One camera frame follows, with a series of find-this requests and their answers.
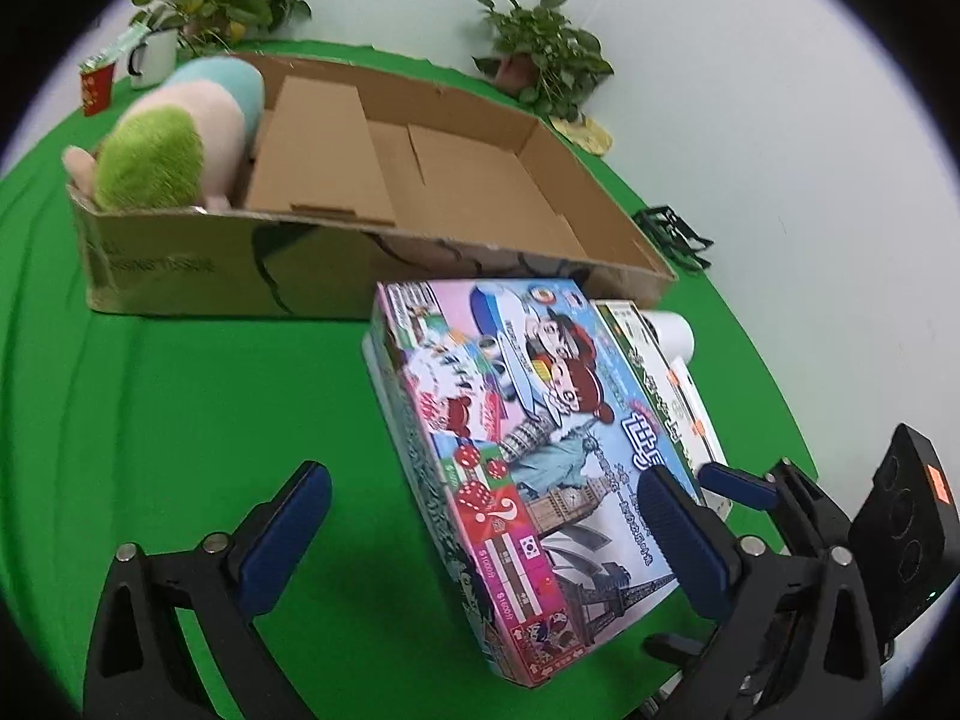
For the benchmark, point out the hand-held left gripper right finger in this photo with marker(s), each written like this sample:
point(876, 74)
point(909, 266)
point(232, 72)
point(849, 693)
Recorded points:
point(679, 532)

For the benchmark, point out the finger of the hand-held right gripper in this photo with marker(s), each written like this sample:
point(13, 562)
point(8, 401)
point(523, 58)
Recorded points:
point(675, 649)
point(739, 486)

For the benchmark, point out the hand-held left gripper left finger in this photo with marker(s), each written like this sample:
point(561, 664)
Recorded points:
point(289, 532)

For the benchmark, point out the white hair dryer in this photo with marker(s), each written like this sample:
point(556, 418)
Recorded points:
point(671, 334)

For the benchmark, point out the green and white box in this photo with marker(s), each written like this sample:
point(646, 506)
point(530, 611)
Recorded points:
point(637, 337)

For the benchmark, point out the board game box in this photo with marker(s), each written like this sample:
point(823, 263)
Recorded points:
point(525, 420)

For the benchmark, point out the large cardboard box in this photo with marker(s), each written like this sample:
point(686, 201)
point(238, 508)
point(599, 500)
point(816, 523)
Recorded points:
point(187, 262)

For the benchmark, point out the green tablecloth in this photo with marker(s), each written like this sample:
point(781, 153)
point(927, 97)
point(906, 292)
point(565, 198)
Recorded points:
point(225, 405)

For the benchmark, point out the black folding rack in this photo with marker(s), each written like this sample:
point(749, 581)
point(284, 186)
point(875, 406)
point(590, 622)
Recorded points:
point(671, 229)

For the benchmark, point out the cardboard divider sheet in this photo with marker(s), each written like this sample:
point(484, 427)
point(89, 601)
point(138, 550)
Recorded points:
point(315, 157)

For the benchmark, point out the yellow round mat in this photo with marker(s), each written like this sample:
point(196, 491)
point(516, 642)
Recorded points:
point(585, 135)

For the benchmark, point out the pastel plush toy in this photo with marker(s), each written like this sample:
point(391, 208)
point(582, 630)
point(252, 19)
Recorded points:
point(150, 157)

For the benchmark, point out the red paper cup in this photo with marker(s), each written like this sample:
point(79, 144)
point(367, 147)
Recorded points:
point(97, 86)

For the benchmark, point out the small potted plant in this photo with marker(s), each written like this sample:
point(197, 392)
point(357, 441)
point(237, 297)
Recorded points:
point(540, 37)

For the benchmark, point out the white enamel mug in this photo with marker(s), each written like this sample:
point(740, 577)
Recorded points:
point(157, 56)

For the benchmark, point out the green snack packet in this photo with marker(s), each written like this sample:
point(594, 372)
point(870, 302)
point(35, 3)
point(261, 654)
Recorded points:
point(124, 45)

